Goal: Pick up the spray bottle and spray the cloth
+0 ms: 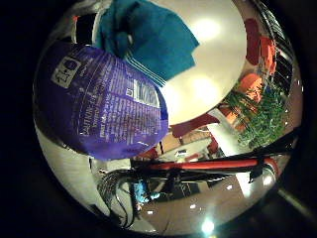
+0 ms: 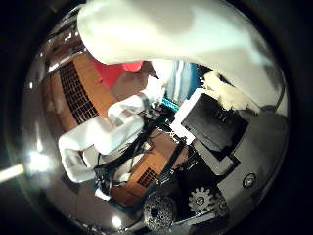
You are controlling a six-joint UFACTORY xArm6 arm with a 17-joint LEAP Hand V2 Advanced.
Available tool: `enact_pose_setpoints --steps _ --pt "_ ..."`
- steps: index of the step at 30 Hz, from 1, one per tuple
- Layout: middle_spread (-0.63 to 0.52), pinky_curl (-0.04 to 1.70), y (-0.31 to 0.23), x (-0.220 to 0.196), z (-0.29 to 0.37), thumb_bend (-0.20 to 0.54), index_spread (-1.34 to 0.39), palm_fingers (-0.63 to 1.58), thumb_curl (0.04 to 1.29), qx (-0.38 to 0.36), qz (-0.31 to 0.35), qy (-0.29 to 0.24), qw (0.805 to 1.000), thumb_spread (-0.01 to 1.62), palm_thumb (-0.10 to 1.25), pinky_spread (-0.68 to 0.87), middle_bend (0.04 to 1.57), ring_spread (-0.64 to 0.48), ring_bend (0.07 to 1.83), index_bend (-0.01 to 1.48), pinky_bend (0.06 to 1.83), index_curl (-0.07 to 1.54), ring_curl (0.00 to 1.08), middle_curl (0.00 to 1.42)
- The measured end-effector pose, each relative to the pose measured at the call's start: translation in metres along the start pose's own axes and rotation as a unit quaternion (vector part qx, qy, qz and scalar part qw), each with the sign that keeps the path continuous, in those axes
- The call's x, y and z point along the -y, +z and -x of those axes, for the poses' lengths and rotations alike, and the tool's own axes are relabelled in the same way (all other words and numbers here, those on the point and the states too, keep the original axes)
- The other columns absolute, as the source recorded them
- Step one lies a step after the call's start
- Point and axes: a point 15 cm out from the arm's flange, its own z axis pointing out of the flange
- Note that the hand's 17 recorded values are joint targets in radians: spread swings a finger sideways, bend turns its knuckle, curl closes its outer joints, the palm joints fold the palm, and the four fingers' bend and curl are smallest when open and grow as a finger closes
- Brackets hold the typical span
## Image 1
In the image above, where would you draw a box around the white spray bottle purple label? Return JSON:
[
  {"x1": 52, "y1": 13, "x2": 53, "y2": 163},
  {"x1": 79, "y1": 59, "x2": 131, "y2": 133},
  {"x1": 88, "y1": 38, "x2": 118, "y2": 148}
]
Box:
[{"x1": 32, "y1": 40, "x2": 170, "y2": 162}]

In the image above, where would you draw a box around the blue striped cloth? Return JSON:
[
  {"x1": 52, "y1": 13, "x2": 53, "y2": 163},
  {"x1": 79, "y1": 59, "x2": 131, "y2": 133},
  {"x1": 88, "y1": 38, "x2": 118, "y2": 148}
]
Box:
[{"x1": 93, "y1": 0, "x2": 201, "y2": 87}]

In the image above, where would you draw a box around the person in blue shirt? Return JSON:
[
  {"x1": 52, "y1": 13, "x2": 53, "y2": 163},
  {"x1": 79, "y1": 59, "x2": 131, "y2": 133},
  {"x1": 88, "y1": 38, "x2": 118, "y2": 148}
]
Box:
[{"x1": 133, "y1": 178, "x2": 161, "y2": 205}]

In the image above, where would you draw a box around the black cable bundle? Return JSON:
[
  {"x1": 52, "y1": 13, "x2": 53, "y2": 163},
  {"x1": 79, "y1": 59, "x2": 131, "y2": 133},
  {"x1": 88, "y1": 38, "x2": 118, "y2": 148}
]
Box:
[{"x1": 97, "y1": 169, "x2": 142, "y2": 230}]

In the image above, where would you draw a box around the red and black cable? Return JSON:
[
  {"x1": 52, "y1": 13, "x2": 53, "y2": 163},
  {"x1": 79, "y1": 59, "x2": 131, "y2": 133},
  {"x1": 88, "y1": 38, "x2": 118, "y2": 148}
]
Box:
[{"x1": 132, "y1": 157, "x2": 281, "y2": 178}]

